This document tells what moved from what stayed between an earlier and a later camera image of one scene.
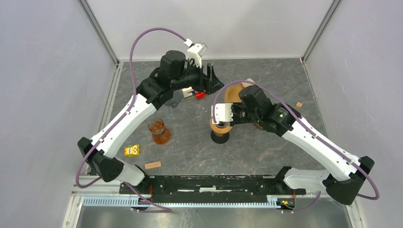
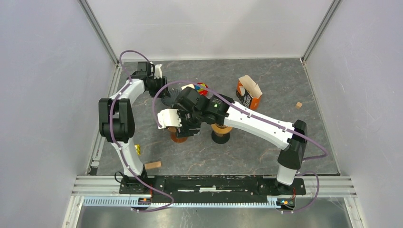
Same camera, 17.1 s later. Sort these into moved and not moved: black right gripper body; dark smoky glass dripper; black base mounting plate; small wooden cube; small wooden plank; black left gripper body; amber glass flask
Moved: black right gripper body; amber glass flask; black left gripper body
Not moved: small wooden plank; black base mounting plate; small wooden cube; dark smoky glass dripper
